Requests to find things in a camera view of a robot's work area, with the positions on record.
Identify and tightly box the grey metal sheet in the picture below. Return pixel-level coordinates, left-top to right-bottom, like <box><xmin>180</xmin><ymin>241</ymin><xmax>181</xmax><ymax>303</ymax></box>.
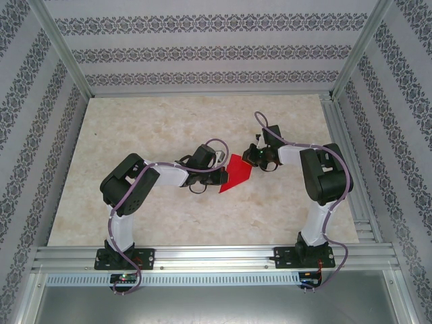
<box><xmin>33</xmin><ymin>285</ymin><xmax>406</xmax><ymax>324</ymax></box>

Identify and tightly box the long aluminium mounting rail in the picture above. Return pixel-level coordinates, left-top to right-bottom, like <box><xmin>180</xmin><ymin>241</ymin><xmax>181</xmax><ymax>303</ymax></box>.
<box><xmin>32</xmin><ymin>244</ymin><xmax>402</xmax><ymax>271</ymax></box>

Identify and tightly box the aluminium side rail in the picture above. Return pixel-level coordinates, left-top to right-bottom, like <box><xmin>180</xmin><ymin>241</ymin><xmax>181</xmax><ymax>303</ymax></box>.
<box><xmin>320</xmin><ymin>94</ymin><xmax>384</xmax><ymax>244</ymax></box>

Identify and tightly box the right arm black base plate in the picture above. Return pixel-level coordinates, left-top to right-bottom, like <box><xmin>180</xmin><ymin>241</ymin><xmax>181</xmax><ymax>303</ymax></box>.
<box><xmin>273</xmin><ymin>246</ymin><xmax>335</xmax><ymax>270</ymax></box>

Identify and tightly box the slotted grey cable duct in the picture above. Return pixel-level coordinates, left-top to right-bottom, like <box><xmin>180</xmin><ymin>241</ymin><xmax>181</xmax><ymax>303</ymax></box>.
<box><xmin>45</xmin><ymin>272</ymin><xmax>301</xmax><ymax>286</ymax></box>

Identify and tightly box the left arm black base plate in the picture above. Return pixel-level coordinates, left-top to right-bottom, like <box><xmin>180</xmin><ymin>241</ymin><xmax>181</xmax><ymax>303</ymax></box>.
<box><xmin>94</xmin><ymin>248</ymin><xmax>156</xmax><ymax>271</ymax></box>

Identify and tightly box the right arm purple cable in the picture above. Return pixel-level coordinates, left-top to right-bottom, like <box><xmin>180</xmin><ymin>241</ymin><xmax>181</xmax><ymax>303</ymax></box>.
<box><xmin>253</xmin><ymin>110</ymin><xmax>350</xmax><ymax>294</ymax></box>

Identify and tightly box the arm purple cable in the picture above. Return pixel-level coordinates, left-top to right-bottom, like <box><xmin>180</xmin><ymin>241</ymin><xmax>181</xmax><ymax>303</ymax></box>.
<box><xmin>253</xmin><ymin>110</ymin><xmax>350</xmax><ymax>294</ymax></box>
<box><xmin>107</xmin><ymin>138</ymin><xmax>230</xmax><ymax>297</ymax></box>

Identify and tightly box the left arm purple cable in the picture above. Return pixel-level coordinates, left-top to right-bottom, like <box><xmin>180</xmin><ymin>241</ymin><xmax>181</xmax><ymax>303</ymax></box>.
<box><xmin>107</xmin><ymin>138</ymin><xmax>230</xmax><ymax>297</ymax></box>

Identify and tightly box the aluminium frame post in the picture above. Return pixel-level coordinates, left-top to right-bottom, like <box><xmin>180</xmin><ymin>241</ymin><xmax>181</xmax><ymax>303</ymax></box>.
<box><xmin>329</xmin><ymin>0</ymin><xmax>398</xmax><ymax>101</ymax></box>
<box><xmin>28</xmin><ymin>0</ymin><xmax>94</xmax><ymax>99</ymax></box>

